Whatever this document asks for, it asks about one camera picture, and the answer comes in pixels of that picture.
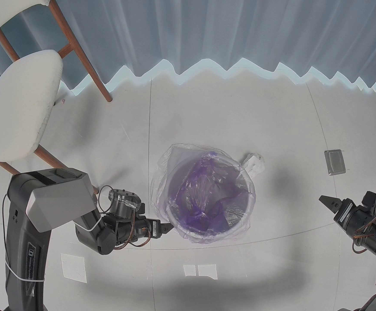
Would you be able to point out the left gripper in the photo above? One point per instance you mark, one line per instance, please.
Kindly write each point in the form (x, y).
(145, 228)

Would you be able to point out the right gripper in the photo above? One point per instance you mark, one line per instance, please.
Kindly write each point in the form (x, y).
(356, 217)

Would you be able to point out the purple plastic bag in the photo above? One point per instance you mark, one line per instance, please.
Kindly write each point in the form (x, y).
(204, 189)

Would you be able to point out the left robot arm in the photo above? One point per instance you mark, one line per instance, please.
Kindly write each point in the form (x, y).
(55, 199)

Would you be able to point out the white trash bin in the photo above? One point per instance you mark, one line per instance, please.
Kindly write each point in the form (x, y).
(178, 186)

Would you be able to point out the crumpled white paper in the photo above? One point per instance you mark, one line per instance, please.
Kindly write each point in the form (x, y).
(255, 165)

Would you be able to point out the white wooden chair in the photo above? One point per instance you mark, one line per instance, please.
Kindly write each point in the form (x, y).
(19, 109)

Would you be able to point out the pale blue curtain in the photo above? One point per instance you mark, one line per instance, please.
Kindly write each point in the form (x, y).
(207, 18)

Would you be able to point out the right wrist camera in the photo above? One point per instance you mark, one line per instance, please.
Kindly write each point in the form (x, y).
(370, 201)

